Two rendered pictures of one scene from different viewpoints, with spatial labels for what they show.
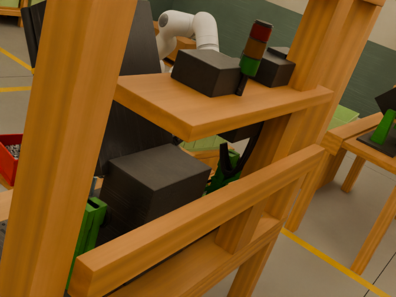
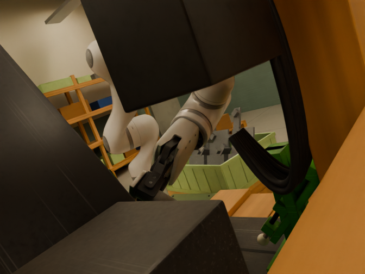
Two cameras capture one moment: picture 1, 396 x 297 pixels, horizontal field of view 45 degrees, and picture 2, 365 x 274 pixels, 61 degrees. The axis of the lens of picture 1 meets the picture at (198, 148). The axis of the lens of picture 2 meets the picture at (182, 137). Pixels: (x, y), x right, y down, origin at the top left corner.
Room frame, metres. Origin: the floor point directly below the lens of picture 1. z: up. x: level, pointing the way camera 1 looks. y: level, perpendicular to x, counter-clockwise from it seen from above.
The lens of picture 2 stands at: (1.09, -0.12, 1.36)
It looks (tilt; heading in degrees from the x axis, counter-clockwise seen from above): 10 degrees down; 15
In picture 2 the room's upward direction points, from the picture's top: 20 degrees counter-clockwise
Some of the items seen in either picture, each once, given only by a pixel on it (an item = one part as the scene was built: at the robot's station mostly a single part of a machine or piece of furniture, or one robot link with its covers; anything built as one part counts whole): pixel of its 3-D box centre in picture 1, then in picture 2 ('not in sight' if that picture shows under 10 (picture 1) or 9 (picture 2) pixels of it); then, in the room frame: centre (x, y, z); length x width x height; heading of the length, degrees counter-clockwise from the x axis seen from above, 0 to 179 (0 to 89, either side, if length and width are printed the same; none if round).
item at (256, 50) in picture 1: (254, 48); not in sight; (1.21, -0.05, 1.67); 0.05 x 0.05 x 0.05
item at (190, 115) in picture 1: (244, 92); not in sight; (1.33, -0.07, 1.52); 0.90 x 0.25 x 0.04; 153
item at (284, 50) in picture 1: (282, 60); not in sight; (1.61, -0.17, 1.59); 0.15 x 0.07 x 0.07; 153
